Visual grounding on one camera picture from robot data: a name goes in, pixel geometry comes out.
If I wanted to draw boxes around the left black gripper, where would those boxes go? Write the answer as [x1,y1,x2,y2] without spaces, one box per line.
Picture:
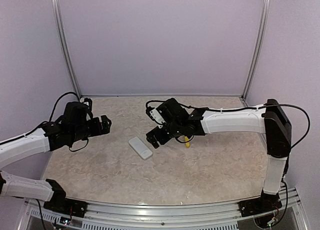
[70,115,111,143]

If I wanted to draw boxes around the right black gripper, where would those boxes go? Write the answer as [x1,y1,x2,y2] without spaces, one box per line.
[145,121,183,148]

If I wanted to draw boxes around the white remote control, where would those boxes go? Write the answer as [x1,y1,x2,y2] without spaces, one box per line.
[128,137,153,160]

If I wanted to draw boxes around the yellow handled screwdriver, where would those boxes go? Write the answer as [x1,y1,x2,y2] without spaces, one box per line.
[184,136,192,148]

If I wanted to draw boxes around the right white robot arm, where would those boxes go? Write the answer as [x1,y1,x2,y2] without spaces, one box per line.
[145,98,292,212]

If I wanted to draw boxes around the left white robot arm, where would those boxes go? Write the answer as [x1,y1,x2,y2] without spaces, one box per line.
[0,99,112,213]

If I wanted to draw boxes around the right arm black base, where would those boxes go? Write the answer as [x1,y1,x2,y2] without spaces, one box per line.
[238,192,282,217]

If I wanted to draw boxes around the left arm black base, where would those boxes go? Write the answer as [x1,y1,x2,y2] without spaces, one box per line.
[43,179,88,218]

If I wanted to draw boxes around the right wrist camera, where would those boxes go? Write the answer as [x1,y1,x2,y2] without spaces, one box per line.
[146,98,189,126]

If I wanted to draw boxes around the front aluminium rail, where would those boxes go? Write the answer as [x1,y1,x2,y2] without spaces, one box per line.
[23,187,307,230]

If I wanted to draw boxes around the left aluminium frame post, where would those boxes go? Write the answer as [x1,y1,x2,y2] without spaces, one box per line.
[51,0,82,98]

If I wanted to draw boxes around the aluminium frame post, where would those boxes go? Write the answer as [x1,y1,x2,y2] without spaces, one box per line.
[241,0,271,101]
[51,0,82,98]

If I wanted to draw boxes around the right aluminium frame post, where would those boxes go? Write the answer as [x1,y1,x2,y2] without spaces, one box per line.
[241,0,271,101]

